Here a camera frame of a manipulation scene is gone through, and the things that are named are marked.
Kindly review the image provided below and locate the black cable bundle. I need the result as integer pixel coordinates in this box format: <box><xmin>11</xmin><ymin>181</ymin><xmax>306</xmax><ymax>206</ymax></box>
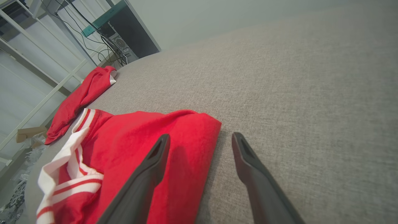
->
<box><xmin>40</xmin><ymin>0</ymin><xmax>128</xmax><ymax>68</ymax></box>

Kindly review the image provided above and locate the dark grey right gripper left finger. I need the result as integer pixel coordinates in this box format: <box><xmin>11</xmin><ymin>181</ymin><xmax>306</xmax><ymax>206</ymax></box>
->
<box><xmin>96</xmin><ymin>134</ymin><xmax>171</xmax><ymax>224</ymax></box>

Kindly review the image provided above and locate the clear plastic packaging pile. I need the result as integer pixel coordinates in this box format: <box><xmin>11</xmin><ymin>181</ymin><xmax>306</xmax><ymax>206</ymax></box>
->
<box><xmin>0</xmin><ymin>137</ymin><xmax>45</xmax><ymax>224</ymax></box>

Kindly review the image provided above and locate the black panel beside computer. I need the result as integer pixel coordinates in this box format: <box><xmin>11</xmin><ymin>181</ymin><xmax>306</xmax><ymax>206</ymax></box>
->
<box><xmin>107</xmin><ymin>6</ymin><xmax>161</xmax><ymax>60</ymax></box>

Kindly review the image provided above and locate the silver computer tower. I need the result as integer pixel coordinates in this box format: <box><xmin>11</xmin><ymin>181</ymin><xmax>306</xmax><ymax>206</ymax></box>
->
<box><xmin>107</xmin><ymin>31</ymin><xmax>139</xmax><ymax>63</ymax></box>

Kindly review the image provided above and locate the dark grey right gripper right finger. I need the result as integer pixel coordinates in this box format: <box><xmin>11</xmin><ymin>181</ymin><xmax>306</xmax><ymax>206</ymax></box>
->
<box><xmin>232</xmin><ymin>133</ymin><xmax>305</xmax><ymax>224</ymax></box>

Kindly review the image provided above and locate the brown cardboard box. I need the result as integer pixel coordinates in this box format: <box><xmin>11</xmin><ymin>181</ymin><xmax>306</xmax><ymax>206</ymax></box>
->
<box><xmin>16</xmin><ymin>126</ymin><xmax>48</xmax><ymax>144</ymax></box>

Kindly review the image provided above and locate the red Bulls 23 jersey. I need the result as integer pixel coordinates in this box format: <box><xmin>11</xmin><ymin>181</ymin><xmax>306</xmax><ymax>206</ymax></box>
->
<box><xmin>36</xmin><ymin>108</ymin><xmax>222</xmax><ymax>224</ymax></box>

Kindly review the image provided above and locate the plain red folded garment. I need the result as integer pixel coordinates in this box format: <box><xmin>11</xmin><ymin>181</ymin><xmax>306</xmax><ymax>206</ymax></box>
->
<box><xmin>45</xmin><ymin>65</ymin><xmax>118</xmax><ymax>145</ymax></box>

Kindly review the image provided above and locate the metal shelf with teal edge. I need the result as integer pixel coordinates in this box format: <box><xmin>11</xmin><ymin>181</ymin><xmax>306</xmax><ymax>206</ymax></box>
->
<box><xmin>0</xmin><ymin>0</ymin><xmax>131</xmax><ymax>170</ymax></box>

